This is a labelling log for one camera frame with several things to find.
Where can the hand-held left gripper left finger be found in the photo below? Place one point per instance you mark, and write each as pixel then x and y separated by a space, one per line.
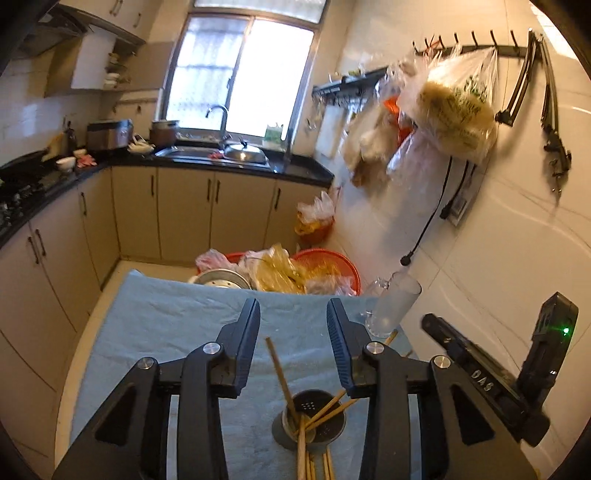
pixel 249 344

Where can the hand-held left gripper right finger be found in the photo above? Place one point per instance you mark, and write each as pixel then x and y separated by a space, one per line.
pixel 338 344

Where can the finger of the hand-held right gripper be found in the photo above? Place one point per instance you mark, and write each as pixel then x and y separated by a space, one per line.
pixel 461 350

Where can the single wooden chopstick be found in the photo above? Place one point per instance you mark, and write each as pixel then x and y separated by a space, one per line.
pixel 392 337

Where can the grey metal chopstick holder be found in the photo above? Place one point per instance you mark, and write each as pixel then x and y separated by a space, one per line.
pixel 333 427

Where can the bunch of wooden chopsticks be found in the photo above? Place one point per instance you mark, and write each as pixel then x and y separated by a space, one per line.
pixel 301 447

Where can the clear glass mug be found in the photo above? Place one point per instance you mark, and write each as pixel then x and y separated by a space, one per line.
pixel 392 309

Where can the round metal steamer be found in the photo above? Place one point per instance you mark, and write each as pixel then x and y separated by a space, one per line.
pixel 221 279

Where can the red plastic basket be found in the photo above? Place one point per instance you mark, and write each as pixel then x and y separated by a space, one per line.
pixel 341 267

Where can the yellow plastic bag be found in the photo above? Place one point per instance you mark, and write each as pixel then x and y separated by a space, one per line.
pixel 277 272

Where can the blue table cloth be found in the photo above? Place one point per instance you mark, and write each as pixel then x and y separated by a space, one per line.
pixel 161 323

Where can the pink plastic bag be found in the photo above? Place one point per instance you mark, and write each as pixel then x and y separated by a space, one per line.
pixel 212 261

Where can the white and yellow bag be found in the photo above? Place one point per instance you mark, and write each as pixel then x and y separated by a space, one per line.
pixel 316 217

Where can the beige base cabinets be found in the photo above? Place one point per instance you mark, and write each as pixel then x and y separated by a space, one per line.
pixel 184 212

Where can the black kitchen countertop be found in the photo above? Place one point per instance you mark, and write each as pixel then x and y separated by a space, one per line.
pixel 295 168

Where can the clear hanging plastic bag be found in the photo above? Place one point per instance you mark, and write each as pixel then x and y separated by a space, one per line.
pixel 415 170

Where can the steel pot lid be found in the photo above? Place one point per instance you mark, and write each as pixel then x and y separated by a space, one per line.
pixel 242 151

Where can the brown hanging bags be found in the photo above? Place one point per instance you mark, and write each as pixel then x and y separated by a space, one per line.
pixel 369 152

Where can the steel sink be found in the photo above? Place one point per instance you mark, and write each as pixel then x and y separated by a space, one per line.
pixel 184 152

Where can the green soap bottle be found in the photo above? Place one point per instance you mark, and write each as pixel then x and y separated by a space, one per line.
pixel 273 136

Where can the white cutting board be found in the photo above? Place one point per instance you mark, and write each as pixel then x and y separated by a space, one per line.
pixel 328 134

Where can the stack of white dishes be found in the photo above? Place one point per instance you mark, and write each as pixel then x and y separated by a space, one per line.
pixel 141 146

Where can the chrome faucet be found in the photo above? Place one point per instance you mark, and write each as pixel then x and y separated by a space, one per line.
pixel 224 120

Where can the brown cooking pot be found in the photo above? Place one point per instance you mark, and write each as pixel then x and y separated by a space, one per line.
pixel 164 134

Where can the large printed plastic bag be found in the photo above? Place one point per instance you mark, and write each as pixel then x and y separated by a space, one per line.
pixel 452 110

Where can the pink food pieces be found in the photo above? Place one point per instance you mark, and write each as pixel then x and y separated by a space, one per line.
pixel 86 161

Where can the steel rice cooker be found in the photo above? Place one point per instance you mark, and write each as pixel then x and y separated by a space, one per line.
pixel 108 136

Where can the white bowl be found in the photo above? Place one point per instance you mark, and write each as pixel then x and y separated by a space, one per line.
pixel 66 164

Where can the kitchen window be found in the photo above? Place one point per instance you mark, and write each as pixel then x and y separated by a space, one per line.
pixel 240 74

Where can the dark jug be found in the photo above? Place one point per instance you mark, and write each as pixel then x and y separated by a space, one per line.
pixel 70 138

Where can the gas stove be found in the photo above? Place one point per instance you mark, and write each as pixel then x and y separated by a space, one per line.
pixel 18 198

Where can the black wok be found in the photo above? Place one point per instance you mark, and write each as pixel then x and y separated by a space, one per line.
pixel 23 164

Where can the open shelf with dishes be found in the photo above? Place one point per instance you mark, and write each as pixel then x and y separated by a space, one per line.
pixel 115 69

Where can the beige upper cabinets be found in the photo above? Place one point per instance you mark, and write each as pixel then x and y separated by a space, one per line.
pixel 124 18

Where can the range hood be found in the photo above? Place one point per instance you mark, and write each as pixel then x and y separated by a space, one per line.
pixel 51 32

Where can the wall power strip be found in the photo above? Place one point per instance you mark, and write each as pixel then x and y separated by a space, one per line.
pixel 459 203

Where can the black wall rack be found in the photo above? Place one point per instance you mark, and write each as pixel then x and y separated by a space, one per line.
pixel 346 83

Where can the black hook rail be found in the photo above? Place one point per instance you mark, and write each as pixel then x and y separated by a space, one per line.
pixel 503 50

